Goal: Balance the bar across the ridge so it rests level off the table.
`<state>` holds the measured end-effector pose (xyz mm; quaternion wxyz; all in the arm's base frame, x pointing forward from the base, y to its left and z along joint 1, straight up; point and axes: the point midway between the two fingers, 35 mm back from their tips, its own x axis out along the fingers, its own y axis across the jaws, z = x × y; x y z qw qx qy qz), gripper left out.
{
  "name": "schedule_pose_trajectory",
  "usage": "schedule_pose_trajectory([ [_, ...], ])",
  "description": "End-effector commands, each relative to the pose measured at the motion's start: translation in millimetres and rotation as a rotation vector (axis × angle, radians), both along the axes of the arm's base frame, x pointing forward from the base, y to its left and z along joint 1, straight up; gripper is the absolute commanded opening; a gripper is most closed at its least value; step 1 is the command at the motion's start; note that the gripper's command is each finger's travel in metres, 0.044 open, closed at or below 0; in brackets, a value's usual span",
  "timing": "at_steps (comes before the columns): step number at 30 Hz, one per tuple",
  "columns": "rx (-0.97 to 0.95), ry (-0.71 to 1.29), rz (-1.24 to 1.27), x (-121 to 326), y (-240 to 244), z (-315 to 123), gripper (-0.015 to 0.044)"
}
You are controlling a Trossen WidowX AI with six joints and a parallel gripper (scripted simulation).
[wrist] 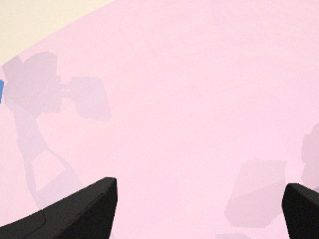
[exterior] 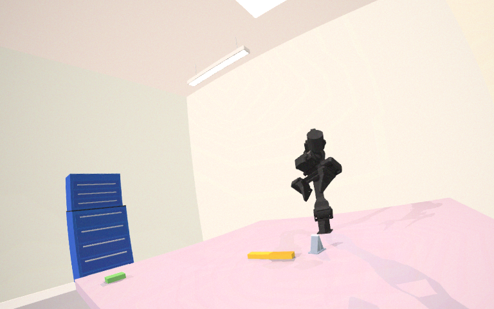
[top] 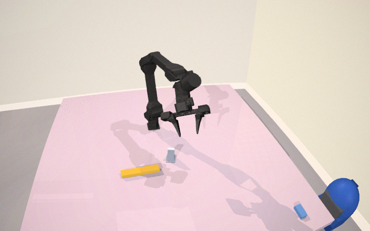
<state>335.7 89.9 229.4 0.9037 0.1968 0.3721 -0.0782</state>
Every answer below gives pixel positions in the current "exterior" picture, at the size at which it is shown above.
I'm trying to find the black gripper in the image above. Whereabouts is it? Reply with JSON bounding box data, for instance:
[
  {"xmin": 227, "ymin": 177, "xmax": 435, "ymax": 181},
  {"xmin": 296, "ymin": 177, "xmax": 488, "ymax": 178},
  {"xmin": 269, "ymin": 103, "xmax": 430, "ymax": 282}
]
[{"xmin": 291, "ymin": 156, "xmax": 342, "ymax": 202}]

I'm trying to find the yellow bar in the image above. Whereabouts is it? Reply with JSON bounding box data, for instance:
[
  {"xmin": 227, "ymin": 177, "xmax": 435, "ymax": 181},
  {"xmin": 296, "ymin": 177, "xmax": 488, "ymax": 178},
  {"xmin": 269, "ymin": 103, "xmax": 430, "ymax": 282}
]
[{"xmin": 247, "ymin": 251, "xmax": 295, "ymax": 259}]

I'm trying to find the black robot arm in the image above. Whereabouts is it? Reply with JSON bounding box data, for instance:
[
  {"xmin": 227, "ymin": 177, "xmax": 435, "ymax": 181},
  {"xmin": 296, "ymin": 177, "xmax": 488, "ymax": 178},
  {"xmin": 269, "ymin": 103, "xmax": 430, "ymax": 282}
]
[{"xmin": 295, "ymin": 128, "xmax": 333, "ymax": 234}]

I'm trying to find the green rectangular bar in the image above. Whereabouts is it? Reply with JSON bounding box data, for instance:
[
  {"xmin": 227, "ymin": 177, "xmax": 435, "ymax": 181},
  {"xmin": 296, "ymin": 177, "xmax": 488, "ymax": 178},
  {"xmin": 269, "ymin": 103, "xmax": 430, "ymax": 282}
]
[{"xmin": 104, "ymin": 272, "xmax": 126, "ymax": 284}]

